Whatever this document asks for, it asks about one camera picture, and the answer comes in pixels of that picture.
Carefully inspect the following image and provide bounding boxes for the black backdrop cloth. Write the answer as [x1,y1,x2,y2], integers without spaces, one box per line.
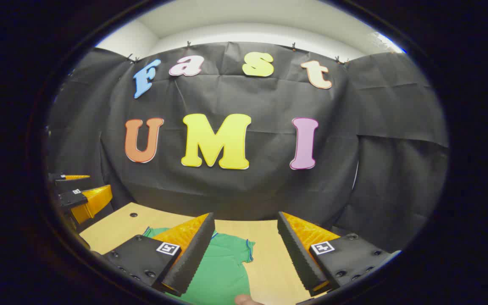
[47,42,450,255]

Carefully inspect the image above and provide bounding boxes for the green polo T-shirt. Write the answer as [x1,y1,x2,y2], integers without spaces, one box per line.
[143,227,255,305]

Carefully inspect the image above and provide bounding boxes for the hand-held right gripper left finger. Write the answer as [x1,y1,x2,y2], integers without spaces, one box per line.
[100,213,216,297]

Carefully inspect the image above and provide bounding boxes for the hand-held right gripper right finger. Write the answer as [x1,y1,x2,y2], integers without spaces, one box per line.
[277,211,397,297]

